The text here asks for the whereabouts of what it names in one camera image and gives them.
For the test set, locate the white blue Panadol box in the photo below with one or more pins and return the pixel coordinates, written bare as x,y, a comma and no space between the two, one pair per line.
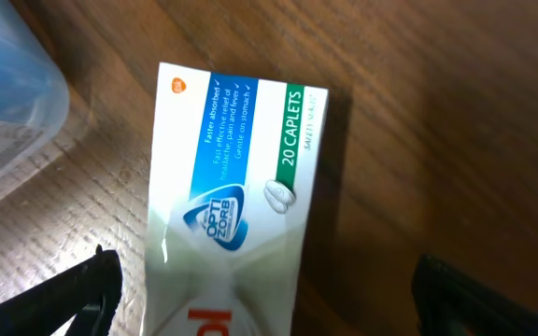
233,167

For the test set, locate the clear plastic container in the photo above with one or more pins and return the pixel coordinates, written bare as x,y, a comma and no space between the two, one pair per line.
34,97

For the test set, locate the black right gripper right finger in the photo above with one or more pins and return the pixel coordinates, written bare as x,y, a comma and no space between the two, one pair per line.
449,302

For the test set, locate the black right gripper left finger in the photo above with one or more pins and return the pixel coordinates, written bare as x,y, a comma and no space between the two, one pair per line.
86,296

